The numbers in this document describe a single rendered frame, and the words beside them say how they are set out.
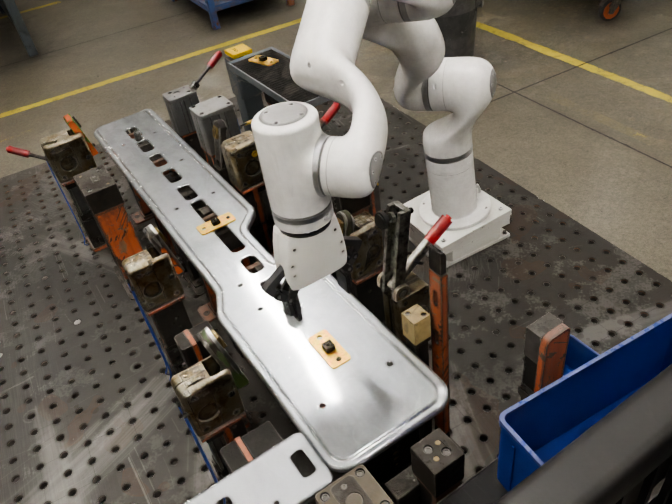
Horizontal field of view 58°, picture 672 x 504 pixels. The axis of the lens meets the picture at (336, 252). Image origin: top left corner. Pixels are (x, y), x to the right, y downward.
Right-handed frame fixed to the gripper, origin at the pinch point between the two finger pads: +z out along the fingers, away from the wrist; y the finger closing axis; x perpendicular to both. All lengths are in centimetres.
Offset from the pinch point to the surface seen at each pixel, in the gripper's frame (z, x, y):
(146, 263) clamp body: 8.0, -38.6, 17.8
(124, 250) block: 29, -76, 18
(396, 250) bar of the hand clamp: -2.5, 1.3, -14.1
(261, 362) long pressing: 12.4, -5.2, 10.5
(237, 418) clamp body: 19.4, -3.1, 17.9
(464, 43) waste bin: 92, -225, -237
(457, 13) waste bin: 71, -225, -231
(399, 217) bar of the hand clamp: -8.7, 1.5, -15.1
